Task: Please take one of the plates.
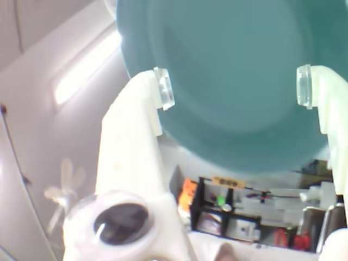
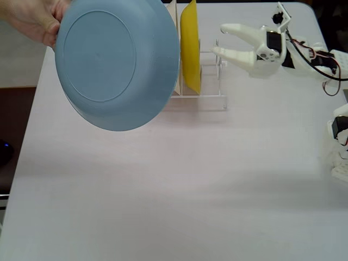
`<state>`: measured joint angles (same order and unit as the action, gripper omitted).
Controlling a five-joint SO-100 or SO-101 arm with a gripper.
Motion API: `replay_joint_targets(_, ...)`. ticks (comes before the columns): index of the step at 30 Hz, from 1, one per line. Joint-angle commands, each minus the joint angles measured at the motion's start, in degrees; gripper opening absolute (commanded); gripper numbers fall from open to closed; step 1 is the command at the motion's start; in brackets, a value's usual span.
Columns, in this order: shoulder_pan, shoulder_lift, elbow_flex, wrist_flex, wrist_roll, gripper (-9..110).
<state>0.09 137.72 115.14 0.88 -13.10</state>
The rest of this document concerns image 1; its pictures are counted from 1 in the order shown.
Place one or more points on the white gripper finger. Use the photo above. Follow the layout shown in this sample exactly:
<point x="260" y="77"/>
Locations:
<point x="335" y="108"/>
<point x="130" y="152"/>

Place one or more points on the teal plate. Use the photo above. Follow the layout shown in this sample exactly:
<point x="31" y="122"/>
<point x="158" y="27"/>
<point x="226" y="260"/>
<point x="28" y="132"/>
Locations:
<point x="231" y="81"/>

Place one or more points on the ceiling fan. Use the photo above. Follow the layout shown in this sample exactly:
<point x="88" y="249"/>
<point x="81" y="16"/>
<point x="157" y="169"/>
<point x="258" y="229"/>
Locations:
<point x="66" y="174"/>

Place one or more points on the orange box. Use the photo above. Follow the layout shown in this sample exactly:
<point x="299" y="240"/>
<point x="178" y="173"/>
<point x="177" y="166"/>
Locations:
<point x="187" y="190"/>

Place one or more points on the plastic googly eye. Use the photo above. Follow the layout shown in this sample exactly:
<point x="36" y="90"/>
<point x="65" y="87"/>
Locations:
<point x="119" y="223"/>

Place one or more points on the black shelf unit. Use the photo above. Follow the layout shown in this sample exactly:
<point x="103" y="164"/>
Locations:
<point x="195" y="206"/>

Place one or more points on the ceiling light fixture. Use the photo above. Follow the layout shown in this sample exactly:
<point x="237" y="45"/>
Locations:
<point x="81" y="76"/>

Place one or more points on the yellow label sign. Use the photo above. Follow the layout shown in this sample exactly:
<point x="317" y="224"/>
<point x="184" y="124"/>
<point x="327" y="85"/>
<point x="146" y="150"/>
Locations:
<point x="228" y="182"/>

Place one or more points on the green small item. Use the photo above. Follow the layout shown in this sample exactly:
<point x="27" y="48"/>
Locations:
<point x="221" y="200"/>

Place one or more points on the chrome metal frame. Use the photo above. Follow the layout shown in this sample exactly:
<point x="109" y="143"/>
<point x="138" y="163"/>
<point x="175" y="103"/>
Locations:
<point x="305" y="214"/>

